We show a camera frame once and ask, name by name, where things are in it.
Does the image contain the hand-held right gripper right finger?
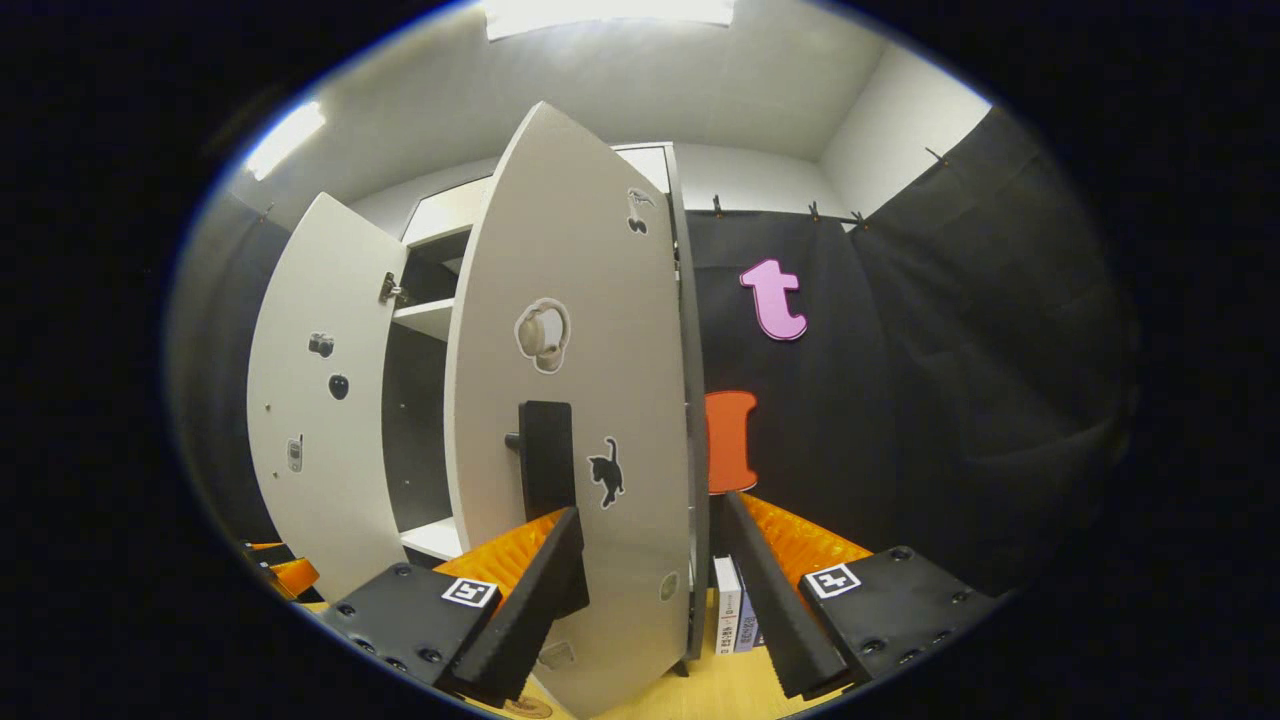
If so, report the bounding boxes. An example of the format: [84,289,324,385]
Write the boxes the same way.
[720,490,1001,701]

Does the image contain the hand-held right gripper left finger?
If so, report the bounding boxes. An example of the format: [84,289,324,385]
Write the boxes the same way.
[320,505,591,709]

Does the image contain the light blue book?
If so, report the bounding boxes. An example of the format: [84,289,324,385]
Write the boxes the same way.
[735,572,766,654]

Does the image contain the white book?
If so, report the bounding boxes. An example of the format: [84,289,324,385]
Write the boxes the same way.
[713,557,744,657]

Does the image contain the white cabinet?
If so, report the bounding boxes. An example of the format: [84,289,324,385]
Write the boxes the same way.
[378,140,713,679]

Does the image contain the black backdrop cloth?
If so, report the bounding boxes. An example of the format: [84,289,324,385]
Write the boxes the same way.
[165,105,1141,603]

